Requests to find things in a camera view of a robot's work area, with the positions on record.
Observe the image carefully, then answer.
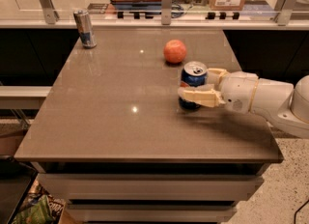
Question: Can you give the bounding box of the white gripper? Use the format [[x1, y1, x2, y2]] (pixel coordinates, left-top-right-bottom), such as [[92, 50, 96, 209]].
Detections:
[[178, 68, 259, 114]]

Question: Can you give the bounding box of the blue pepsi can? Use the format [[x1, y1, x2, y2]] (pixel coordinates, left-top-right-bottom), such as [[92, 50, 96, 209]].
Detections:
[[179, 61, 208, 110]]

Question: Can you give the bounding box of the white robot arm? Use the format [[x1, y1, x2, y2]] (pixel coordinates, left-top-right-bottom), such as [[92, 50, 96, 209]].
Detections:
[[178, 69, 309, 139]]

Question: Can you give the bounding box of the silver redbull can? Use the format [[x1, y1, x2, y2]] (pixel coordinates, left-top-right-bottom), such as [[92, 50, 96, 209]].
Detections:
[[73, 10, 97, 48]]

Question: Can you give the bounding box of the orange round fruit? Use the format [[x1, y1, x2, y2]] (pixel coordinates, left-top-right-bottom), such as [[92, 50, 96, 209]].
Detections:
[[163, 40, 186, 64]]

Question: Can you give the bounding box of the upper white drawer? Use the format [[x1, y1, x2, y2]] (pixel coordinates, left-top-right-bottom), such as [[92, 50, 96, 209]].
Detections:
[[38, 174, 264, 201]]

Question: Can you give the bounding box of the white drawer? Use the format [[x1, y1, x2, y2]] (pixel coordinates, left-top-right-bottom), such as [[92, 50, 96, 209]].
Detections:
[[38, 174, 264, 201], [67, 205, 236, 223]]

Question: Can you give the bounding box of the lower white drawer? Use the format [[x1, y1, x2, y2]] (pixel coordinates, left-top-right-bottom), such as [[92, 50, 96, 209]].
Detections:
[[67, 205, 236, 223]]

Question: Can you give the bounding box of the green snack bag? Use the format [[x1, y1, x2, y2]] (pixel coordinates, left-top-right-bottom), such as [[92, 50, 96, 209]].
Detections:
[[12, 195, 65, 224]]

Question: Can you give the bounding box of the middle metal glass bracket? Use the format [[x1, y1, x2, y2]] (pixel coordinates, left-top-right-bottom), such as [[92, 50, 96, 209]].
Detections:
[[161, 0, 172, 25]]

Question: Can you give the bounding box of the black cable on floor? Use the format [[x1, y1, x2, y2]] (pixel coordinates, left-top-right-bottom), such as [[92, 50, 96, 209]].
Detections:
[[293, 198, 309, 224]]

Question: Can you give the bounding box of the left metal glass bracket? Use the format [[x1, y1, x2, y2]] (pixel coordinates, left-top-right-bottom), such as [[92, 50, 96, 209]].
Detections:
[[39, 0, 59, 24]]

